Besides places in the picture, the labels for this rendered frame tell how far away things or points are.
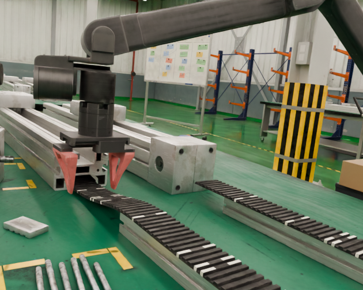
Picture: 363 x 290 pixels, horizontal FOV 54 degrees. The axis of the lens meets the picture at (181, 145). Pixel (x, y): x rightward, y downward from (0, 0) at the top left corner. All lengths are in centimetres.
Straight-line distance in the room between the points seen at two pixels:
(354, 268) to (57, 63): 50
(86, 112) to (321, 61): 356
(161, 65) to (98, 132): 636
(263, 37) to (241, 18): 1118
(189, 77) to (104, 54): 592
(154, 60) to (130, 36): 646
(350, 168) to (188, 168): 42
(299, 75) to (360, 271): 373
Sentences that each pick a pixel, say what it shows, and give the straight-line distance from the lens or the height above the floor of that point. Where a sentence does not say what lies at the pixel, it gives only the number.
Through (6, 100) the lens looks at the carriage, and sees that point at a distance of 121.
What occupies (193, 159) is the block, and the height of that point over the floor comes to 85.
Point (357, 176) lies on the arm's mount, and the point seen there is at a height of 81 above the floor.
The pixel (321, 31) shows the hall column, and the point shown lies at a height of 162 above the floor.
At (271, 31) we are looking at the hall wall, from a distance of 1157.
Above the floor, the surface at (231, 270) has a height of 81.
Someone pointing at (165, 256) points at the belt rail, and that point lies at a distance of 43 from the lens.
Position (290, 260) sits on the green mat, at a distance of 49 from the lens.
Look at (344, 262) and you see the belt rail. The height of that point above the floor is 79.
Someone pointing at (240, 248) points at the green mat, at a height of 78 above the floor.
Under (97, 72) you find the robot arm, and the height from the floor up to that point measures 99.
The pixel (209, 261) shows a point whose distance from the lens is 38.
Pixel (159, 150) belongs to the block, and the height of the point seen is 85.
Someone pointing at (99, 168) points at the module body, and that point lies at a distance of 69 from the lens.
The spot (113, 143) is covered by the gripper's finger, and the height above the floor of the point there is 88.
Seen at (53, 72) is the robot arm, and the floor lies 98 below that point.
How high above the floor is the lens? 99
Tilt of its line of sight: 10 degrees down
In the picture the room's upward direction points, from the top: 5 degrees clockwise
